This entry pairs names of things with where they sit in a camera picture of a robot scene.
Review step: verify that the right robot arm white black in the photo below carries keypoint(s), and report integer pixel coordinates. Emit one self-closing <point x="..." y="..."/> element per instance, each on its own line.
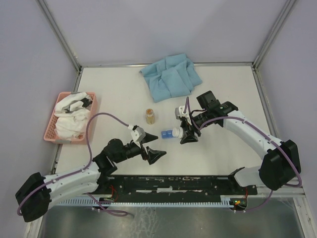
<point x="280" y="159"/>

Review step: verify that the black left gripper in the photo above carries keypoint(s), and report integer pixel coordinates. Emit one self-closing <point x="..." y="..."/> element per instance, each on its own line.
<point x="153" y="154"/>

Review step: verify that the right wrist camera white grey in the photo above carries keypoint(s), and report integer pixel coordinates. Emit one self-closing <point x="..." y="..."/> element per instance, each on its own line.
<point x="181" y="112"/>

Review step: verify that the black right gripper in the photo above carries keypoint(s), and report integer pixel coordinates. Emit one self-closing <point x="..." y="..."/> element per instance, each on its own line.
<point x="189" y="137"/>

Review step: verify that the clear bottle yellow pills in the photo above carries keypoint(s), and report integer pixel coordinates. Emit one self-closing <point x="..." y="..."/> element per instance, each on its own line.
<point x="150" y="116"/>

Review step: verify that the blue weekly pill organizer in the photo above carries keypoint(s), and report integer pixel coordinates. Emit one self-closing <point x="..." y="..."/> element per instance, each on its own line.
<point x="166" y="134"/>

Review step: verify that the right aluminium corner post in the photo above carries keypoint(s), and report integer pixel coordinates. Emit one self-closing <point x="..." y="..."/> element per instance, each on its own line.
<point x="274" y="32"/>

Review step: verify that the wrist camera white grey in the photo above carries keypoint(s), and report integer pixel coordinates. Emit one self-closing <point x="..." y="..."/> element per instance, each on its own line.
<point x="181" y="112"/>
<point x="137" y="133"/>

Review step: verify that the aluminium corner post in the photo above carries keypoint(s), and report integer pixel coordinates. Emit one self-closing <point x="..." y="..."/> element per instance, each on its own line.
<point x="274" y="32"/>
<point x="58" y="33"/>

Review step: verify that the white crumpled cloth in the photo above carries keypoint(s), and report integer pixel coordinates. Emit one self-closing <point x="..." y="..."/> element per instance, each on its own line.
<point x="72" y="114"/>

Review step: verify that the white cap dark pill bottle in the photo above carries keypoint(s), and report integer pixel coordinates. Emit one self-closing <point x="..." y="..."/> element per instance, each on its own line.
<point x="178" y="132"/>

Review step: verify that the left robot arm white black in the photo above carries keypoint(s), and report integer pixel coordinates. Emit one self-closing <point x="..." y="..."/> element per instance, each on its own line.
<point x="40" y="193"/>

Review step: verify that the light blue cable duct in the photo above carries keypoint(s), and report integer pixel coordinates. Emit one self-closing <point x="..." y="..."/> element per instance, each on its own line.
<point x="87" y="201"/>

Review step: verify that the pink plastic basket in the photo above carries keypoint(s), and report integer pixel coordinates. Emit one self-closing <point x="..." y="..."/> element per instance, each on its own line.
<point x="50" y="134"/>

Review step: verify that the light blue folded cloth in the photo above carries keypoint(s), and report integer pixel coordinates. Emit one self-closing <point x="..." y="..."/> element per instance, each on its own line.
<point x="171" y="77"/>

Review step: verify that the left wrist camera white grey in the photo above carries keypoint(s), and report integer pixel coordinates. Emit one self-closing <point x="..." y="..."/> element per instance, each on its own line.
<point x="137" y="133"/>

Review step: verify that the left aluminium corner post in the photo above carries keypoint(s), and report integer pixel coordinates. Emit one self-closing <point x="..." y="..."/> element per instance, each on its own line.
<point x="58" y="33"/>

